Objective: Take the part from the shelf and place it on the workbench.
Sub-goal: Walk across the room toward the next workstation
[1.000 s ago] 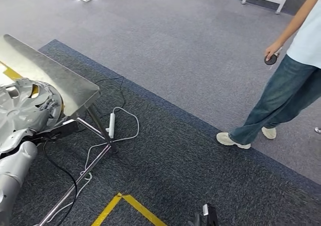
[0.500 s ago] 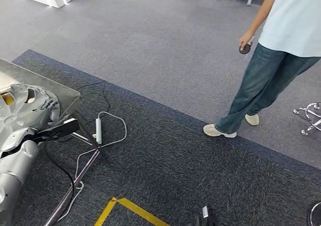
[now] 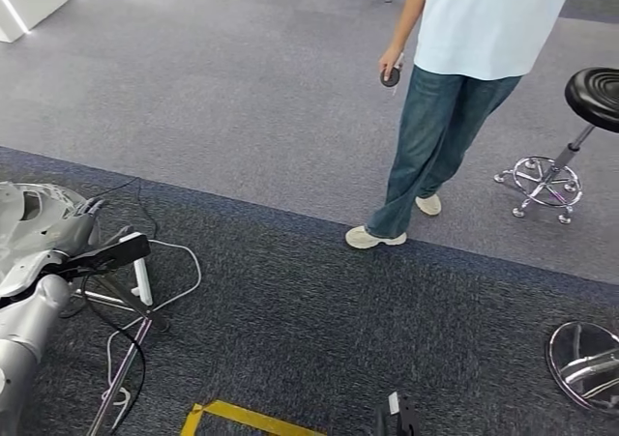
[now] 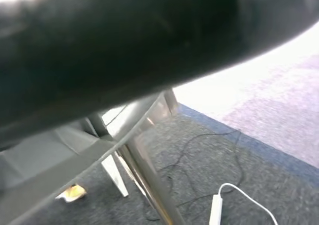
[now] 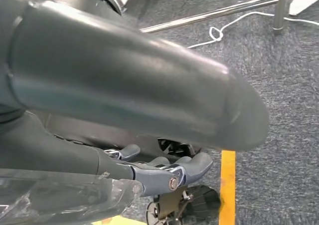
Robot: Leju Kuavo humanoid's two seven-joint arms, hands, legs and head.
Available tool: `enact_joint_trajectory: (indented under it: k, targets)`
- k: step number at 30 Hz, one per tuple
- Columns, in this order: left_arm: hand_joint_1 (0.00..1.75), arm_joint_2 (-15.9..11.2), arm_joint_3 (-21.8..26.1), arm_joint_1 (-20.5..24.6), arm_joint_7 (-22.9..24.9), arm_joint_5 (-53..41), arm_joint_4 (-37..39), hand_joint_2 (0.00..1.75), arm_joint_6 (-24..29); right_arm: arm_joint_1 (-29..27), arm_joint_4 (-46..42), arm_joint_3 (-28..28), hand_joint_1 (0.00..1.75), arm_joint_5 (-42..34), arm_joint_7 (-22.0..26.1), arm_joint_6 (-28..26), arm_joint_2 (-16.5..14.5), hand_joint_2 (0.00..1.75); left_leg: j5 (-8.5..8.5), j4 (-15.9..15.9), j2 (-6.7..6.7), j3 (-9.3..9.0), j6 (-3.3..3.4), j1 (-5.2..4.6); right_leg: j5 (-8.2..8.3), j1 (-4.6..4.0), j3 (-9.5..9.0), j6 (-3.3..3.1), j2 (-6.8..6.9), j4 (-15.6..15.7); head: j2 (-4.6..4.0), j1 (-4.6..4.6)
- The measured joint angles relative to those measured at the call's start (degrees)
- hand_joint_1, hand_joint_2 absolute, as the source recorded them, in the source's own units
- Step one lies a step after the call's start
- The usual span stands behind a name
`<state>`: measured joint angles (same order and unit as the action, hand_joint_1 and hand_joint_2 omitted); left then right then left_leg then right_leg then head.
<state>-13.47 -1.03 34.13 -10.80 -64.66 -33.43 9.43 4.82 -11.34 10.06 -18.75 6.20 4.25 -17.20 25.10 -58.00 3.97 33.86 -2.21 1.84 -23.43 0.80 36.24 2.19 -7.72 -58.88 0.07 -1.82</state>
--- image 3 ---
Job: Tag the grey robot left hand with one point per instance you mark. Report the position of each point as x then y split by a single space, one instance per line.
77 234

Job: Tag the person's right hand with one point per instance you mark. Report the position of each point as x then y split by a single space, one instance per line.
392 56

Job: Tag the black round remote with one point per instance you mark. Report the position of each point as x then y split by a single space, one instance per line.
390 79

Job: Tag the grey plastic wheel hubcap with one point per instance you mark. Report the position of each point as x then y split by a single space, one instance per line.
29 228

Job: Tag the person's right forearm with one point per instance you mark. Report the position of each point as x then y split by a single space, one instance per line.
411 7

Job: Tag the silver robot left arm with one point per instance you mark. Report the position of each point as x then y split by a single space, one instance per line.
29 318

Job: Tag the person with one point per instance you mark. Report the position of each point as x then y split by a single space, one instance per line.
483 23

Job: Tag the black round swivel stool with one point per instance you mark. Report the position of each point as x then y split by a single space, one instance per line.
595 97

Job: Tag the chrome barrier stanchion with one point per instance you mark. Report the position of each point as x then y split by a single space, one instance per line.
571 350

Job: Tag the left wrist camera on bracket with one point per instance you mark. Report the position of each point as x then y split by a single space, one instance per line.
121 250

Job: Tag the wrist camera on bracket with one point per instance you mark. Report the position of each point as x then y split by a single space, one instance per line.
121 250
406 420

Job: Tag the chrome tube frame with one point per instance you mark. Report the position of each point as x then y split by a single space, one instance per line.
123 369

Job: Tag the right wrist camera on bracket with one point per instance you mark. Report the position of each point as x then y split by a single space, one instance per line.
406 420

